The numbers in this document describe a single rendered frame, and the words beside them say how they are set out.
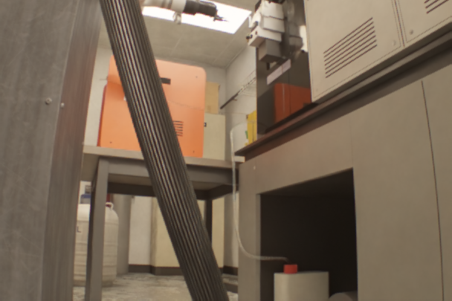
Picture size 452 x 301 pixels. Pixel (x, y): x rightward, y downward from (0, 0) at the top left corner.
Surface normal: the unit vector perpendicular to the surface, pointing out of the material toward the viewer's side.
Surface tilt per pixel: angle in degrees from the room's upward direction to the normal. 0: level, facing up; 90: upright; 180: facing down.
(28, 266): 90
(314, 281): 90
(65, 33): 90
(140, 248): 90
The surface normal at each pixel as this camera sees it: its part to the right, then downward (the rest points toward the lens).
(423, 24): -0.92, -0.11
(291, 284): 0.39, -0.25
